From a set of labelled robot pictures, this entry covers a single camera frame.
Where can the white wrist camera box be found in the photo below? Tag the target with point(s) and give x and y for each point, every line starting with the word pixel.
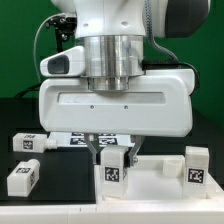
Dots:
pixel 69 63

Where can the white square tabletop tray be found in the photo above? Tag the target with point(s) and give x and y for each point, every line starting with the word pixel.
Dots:
pixel 154 178

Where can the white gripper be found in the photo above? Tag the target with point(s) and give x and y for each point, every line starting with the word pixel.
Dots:
pixel 156 104

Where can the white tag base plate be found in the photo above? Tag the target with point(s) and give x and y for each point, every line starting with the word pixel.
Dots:
pixel 71 139

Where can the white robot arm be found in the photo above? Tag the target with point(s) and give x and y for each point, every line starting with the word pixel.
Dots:
pixel 103 85

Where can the black camera stand pole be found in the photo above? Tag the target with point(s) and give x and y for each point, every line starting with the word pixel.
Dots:
pixel 62 35

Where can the black camera on stand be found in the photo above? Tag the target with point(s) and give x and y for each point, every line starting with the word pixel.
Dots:
pixel 62 23

